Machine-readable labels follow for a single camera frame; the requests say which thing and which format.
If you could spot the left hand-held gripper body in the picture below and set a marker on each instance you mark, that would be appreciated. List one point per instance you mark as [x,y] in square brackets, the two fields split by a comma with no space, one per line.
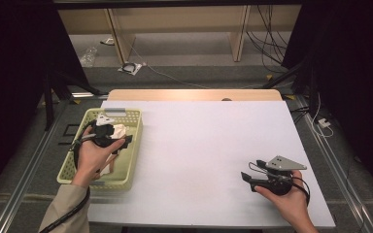
[103,134]

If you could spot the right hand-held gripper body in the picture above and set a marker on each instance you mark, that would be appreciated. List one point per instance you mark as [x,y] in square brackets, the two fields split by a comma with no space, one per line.
[283,163]

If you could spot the pale green plastic basket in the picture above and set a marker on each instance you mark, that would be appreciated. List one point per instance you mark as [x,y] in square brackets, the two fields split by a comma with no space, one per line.
[126,165]

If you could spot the person's left hand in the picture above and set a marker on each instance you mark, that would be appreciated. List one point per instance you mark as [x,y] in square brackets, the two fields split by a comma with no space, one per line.
[92,158]

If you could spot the person's right hand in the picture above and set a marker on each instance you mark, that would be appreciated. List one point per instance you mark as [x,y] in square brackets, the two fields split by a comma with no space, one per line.
[293,204]

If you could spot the white table cover board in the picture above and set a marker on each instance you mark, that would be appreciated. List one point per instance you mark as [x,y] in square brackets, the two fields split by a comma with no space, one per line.
[207,145]

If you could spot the white power plug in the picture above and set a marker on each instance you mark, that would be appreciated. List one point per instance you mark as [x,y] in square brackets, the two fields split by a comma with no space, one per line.
[323,122]

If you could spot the black metal stand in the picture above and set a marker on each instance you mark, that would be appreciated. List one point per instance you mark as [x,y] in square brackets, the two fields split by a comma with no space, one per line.
[285,75]
[48,103]

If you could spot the dark round table grommet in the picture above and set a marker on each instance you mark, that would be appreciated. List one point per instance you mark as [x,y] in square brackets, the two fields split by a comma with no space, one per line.
[226,99]

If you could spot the light wooden table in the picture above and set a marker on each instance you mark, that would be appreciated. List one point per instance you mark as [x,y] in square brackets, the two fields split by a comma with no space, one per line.
[191,94]

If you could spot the clear plastic bag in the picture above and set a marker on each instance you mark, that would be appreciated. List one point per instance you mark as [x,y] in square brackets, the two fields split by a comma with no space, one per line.
[89,56]

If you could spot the small flat floor item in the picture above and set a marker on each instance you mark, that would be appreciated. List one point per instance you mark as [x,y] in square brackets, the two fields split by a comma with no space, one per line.
[108,41]

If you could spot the black curtain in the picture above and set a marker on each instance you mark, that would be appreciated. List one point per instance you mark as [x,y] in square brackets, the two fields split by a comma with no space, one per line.
[13,81]
[353,81]

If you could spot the aluminium floor rail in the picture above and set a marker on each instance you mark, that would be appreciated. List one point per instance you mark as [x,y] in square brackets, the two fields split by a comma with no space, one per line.
[24,181]
[345,181]

